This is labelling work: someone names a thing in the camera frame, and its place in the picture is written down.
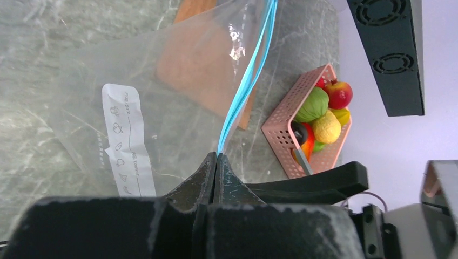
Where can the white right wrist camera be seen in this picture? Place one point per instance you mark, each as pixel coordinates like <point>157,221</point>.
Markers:
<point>428,229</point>

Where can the pink perforated plastic basket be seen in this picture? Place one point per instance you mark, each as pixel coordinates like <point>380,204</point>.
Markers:
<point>281,139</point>

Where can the green toy cabbage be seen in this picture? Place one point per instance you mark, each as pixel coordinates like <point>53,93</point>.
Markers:
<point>314,106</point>

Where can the wooden cutting board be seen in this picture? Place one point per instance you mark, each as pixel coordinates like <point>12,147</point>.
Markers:
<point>207,52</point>

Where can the clear zip top bag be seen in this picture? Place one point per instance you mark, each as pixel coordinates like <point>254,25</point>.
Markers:
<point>132,134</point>

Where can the dark purple toy mangosteen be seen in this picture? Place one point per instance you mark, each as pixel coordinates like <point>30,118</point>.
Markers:
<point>299,131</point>

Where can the red orange toy mango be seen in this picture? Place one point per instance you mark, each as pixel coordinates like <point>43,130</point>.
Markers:
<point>307,147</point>

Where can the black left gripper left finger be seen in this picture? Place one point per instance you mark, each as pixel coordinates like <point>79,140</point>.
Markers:
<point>196,189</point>

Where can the yellow toy walnut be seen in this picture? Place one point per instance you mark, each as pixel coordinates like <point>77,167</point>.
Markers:
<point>326,128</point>

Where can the dark grey metal chassis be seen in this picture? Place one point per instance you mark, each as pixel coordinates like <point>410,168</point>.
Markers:
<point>392,37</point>

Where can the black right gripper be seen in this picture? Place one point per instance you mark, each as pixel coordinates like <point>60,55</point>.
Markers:
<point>378,238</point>

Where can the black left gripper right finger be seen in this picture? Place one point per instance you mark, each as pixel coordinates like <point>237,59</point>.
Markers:
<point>228,188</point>

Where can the red toy apple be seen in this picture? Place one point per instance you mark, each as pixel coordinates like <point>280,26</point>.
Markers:
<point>340,94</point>

